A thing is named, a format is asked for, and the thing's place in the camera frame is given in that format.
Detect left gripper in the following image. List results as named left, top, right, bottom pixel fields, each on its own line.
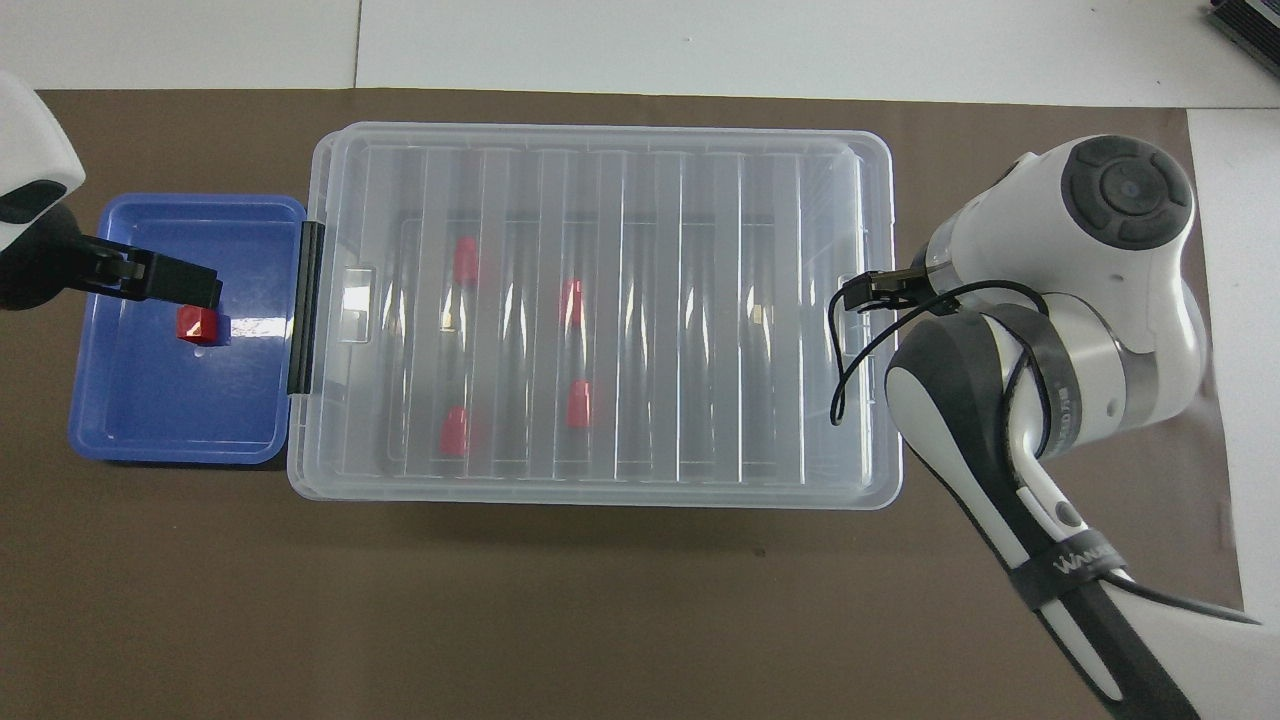
left=0, top=203, right=99, bottom=313

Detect clear plastic lidded box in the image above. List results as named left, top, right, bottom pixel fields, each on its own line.
left=286, top=121, right=905, bottom=512

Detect blue plastic tray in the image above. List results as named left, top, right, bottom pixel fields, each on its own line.
left=67, top=192, right=310, bottom=467

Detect black stand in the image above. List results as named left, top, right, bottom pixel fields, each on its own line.
left=1206, top=0, right=1280, bottom=57

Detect black cable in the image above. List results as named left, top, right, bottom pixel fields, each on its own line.
left=1095, top=570, right=1264, bottom=628
left=828, top=278, right=1053, bottom=461

